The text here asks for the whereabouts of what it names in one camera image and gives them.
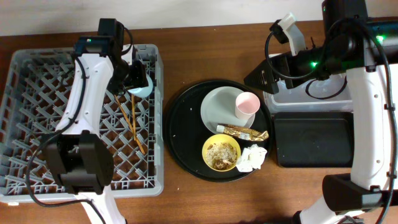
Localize wooden chopstick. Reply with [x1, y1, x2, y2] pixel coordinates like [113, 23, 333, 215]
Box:
[131, 94, 137, 141]
[114, 95, 146, 155]

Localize blue plastic cup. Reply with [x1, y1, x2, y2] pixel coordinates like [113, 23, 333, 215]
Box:
[127, 75, 154, 98]

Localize pink plastic cup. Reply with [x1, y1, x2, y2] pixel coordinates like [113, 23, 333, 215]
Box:
[235, 92, 261, 119]

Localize grey round plate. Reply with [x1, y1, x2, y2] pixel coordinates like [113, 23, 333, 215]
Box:
[200, 86, 255, 134]

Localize gold snack wrapper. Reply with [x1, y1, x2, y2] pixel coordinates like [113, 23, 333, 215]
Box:
[216, 124, 269, 142]

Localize white tissue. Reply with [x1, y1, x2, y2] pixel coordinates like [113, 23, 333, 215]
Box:
[236, 144, 268, 172]

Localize yellow bowl with food scraps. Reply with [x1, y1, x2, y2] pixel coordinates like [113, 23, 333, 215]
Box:
[201, 134, 241, 172]

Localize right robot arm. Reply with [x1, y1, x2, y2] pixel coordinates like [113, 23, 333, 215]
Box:
[244, 1, 397, 223]

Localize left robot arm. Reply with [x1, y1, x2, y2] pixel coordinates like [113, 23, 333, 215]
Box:
[38, 18, 153, 223]

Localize grey dishwasher rack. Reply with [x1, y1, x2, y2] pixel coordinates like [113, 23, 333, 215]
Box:
[1, 44, 164, 204]

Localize clear plastic bin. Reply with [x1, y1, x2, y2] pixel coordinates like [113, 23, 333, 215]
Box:
[263, 74, 353, 114]

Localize black rectangular tray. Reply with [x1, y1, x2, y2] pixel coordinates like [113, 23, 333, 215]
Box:
[274, 112, 354, 168]

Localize round black tray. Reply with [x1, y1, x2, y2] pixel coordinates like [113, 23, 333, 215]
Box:
[163, 80, 252, 182]

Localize right black cable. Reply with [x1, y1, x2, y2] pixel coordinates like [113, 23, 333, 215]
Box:
[264, 17, 398, 224]

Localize black cable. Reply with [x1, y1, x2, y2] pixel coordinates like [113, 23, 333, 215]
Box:
[264, 17, 398, 224]
[25, 55, 108, 224]

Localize left black cable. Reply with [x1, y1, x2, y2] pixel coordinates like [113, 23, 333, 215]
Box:
[25, 55, 108, 224]

